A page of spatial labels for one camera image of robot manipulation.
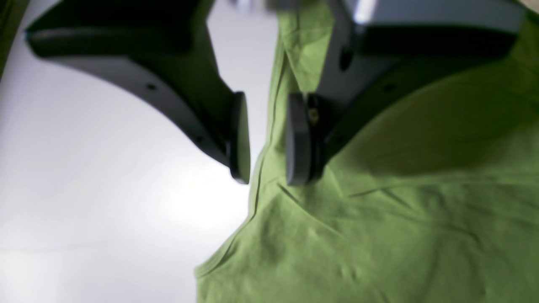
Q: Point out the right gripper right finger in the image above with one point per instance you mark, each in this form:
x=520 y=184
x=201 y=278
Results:
x=381 y=51

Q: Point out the green T-shirt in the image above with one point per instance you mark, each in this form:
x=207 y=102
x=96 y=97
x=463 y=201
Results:
x=435 y=201

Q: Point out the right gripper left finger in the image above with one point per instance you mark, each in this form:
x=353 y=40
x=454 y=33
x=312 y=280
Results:
x=159 y=51

